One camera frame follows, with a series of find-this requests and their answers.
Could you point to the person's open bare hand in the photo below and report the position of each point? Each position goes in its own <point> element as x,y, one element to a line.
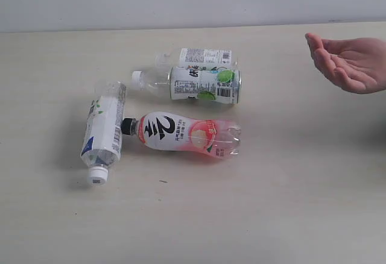
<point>354,65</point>

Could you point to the green lime label bottle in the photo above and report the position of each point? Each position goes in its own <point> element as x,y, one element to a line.
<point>219,85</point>

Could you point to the colourful floral label bottle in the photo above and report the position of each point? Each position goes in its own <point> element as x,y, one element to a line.
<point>207,59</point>

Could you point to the pink peach drink bottle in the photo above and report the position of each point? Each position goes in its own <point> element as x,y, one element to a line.
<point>169,132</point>

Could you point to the white blue label water bottle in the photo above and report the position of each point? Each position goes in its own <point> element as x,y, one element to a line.
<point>103,137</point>

